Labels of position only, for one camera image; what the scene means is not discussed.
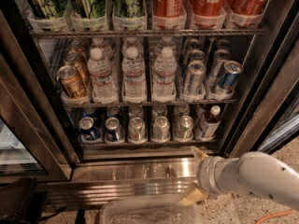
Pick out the gold can middle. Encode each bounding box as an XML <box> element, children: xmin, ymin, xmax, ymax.
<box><xmin>64</xmin><ymin>51</ymin><xmax>89</xmax><ymax>85</ymax></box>

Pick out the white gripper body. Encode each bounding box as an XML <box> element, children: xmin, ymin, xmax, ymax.
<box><xmin>196</xmin><ymin>156</ymin><xmax>223</xmax><ymax>194</ymax></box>

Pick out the water bottle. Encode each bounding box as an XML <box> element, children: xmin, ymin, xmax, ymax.
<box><xmin>88</xmin><ymin>48</ymin><xmax>118</xmax><ymax>104</ymax></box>
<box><xmin>121</xmin><ymin>47</ymin><xmax>147</xmax><ymax>104</ymax></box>
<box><xmin>152</xmin><ymin>47</ymin><xmax>178</xmax><ymax>103</ymax></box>

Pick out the brown bottle white label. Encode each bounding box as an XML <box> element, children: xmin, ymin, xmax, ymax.
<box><xmin>199</xmin><ymin>105</ymin><xmax>221</xmax><ymax>139</ymax></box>

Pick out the clear plastic bin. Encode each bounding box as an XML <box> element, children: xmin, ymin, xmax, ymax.
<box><xmin>100</xmin><ymin>194</ymin><xmax>201</xmax><ymax>224</ymax></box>

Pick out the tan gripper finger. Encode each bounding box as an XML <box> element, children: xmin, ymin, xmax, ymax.
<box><xmin>178</xmin><ymin>186</ymin><xmax>208</xmax><ymax>206</ymax></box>
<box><xmin>191</xmin><ymin>146</ymin><xmax>208</xmax><ymax>162</ymax></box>

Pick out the fridge glass door left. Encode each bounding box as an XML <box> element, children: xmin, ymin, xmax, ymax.
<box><xmin>0</xmin><ymin>55</ymin><xmax>72</xmax><ymax>185</ymax></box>

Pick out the water bottle front middle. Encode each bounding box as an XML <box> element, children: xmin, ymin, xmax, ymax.
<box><xmin>121</xmin><ymin>47</ymin><xmax>147</xmax><ymax>104</ymax></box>

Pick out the fridge glass door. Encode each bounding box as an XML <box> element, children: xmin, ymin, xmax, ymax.
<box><xmin>0</xmin><ymin>55</ymin><xmax>72</xmax><ymax>185</ymax></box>
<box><xmin>228</xmin><ymin>16</ymin><xmax>299</xmax><ymax>159</ymax></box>

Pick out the silver green can front right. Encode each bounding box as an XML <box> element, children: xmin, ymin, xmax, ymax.
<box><xmin>174</xmin><ymin>116</ymin><xmax>193</xmax><ymax>140</ymax></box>

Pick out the blue Red Bull can front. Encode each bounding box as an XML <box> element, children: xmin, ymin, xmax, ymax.
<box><xmin>215</xmin><ymin>61</ymin><xmax>242</xmax><ymax>95</ymax></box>

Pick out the gold can front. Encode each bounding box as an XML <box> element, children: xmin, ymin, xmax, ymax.
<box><xmin>57</xmin><ymin>65</ymin><xmax>87</xmax><ymax>99</ymax></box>

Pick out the silver green 7up can front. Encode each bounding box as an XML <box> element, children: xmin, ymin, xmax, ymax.
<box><xmin>152</xmin><ymin>116</ymin><xmax>170</xmax><ymax>142</ymax></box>

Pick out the water bottle front left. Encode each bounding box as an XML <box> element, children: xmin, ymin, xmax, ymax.
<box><xmin>88</xmin><ymin>48</ymin><xmax>118</xmax><ymax>104</ymax></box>

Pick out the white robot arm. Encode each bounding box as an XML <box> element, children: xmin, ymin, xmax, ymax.
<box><xmin>179</xmin><ymin>147</ymin><xmax>299</xmax><ymax>211</ymax></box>

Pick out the red Coca-Cola can left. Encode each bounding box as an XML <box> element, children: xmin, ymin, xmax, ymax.
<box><xmin>153</xmin><ymin>0</ymin><xmax>183</xmax><ymax>18</ymax></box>

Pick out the orange cable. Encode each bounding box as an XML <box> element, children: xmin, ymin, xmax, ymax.
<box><xmin>255</xmin><ymin>208</ymin><xmax>295</xmax><ymax>224</ymax></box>

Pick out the silver Red Bull can front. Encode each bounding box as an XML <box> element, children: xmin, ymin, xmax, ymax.
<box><xmin>183</xmin><ymin>61</ymin><xmax>206</xmax><ymax>96</ymax></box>

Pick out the green can top right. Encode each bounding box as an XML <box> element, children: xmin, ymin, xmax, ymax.
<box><xmin>114</xmin><ymin>0</ymin><xmax>143</xmax><ymax>19</ymax></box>

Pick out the blue pepsi can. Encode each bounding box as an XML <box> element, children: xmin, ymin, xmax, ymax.
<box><xmin>79</xmin><ymin>117</ymin><xmax>100</xmax><ymax>141</ymax></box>
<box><xmin>105</xmin><ymin>118</ymin><xmax>124</xmax><ymax>143</ymax></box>

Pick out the water bottle front right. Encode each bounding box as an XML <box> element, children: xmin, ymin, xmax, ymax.
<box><xmin>152</xmin><ymin>47</ymin><xmax>178</xmax><ymax>103</ymax></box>

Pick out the green can top middle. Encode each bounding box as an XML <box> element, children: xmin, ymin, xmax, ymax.
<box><xmin>68</xmin><ymin>0</ymin><xmax>109</xmax><ymax>20</ymax></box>

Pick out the gold can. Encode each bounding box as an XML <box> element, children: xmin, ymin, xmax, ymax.
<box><xmin>57</xmin><ymin>65</ymin><xmax>87</xmax><ymax>99</ymax></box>
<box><xmin>64</xmin><ymin>51</ymin><xmax>89</xmax><ymax>85</ymax></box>

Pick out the fridge glass door right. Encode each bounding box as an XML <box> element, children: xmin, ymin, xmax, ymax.
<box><xmin>228</xmin><ymin>16</ymin><xmax>299</xmax><ymax>159</ymax></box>

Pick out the blue Pepsi can front left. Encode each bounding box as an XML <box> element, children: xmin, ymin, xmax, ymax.
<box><xmin>79</xmin><ymin>117</ymin><xmax>100</xmax><ymax>141</ymax></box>

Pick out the silver green can front left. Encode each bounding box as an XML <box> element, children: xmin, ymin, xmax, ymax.
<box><xmin>128</xmin><ymin>117</ymin><xmax>147</xmax><ymax>143</ymax></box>

